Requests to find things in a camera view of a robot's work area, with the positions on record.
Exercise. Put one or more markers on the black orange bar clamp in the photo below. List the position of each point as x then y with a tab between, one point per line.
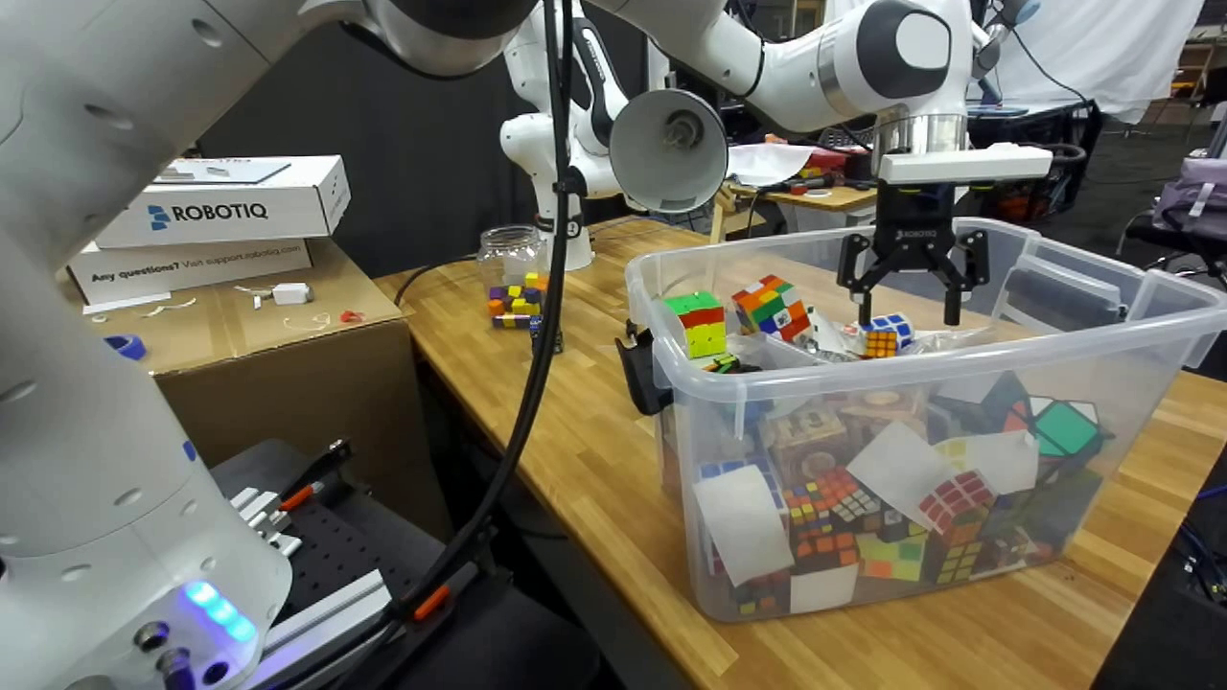
432	601
314	470

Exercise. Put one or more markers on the white Robotiq box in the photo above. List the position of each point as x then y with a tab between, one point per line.
231	206

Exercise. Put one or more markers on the clear plastic storage bin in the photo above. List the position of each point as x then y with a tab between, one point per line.
1150	332

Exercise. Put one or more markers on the large brown cardboard box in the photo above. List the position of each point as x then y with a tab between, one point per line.
292	384

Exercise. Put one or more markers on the long aluminium extrusion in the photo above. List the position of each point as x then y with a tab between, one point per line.
338	625

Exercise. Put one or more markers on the red white puzzle cube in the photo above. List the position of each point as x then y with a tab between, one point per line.
796	323

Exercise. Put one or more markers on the small red part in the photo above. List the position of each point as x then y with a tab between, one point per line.
349	315

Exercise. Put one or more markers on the white blue Rubik's cube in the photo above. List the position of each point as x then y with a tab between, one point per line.
897	326

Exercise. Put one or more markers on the flat white box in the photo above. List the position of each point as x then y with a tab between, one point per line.
194	271

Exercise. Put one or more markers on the blue silver puzzle cube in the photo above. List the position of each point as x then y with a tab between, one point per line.
538	335

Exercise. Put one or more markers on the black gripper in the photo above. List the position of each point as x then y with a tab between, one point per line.
917	212

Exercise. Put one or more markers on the green black puzzle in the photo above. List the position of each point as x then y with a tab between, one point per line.
1067	428

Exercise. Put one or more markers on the red faced Rubik's cube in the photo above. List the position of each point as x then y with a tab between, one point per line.
957	501

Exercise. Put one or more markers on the green topped Rubik's cube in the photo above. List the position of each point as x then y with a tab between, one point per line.
695	326

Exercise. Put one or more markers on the rainbow striped puzzle cube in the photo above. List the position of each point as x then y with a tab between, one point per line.
759	303

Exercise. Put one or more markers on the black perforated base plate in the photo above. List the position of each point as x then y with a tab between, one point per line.
538	644

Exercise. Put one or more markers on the white cloth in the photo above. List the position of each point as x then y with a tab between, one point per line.
1113	53

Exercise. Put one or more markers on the wooden background table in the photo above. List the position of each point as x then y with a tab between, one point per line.
837	198

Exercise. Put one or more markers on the lilac bag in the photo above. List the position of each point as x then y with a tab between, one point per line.
1193	194

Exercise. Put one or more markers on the green orange Rubik's cube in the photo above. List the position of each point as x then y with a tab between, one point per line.
893	559

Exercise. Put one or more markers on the short aluminium extrusion bracket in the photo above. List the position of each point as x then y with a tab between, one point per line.
254	506

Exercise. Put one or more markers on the small blue yellow Rubik's cube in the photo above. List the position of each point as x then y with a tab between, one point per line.
884	346

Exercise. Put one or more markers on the small white plastic part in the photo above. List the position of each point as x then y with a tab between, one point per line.
287	294

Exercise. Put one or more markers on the clear glass jar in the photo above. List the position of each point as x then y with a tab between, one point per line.
510	252

